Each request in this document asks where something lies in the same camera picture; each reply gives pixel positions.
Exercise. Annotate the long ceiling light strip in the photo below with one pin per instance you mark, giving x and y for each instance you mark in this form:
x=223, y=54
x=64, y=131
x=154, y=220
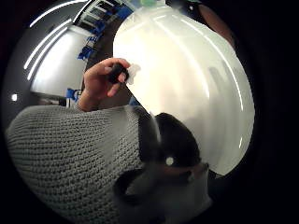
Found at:
x=43, y=45
x=53, y=9
x=43, y=56

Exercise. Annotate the small clear plastic piece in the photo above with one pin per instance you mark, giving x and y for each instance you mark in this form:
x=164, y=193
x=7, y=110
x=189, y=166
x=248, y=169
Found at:
x=134, y=73

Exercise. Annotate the round ceiling lamp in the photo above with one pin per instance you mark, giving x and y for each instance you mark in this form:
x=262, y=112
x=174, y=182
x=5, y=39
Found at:
x=14, y=97

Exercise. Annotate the small black cap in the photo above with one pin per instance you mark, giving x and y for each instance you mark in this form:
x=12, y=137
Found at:
x=116, y=73

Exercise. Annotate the white background table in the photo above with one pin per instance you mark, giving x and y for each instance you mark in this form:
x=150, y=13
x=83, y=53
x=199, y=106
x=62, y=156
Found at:
x=60, y=67

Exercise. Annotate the blue chair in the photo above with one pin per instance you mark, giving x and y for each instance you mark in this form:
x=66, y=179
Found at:
x=124, y=12
x=73, y=94
x=97, y=28
x=85, y=53

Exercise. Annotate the brown rounded object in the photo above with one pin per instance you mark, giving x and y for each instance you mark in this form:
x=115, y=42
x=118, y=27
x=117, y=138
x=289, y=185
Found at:
x=218, y=25

